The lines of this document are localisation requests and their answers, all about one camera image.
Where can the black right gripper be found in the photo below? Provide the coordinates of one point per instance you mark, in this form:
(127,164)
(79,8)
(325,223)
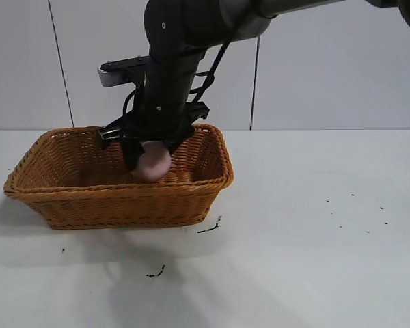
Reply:
(164,102)

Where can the pink peach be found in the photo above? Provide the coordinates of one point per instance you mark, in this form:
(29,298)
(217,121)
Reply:
(153,165)

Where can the orange wicker basket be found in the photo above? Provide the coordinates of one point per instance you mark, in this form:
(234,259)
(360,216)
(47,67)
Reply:
(99,201)

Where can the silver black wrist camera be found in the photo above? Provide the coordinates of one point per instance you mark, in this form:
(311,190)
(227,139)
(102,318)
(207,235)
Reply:
(118,71)

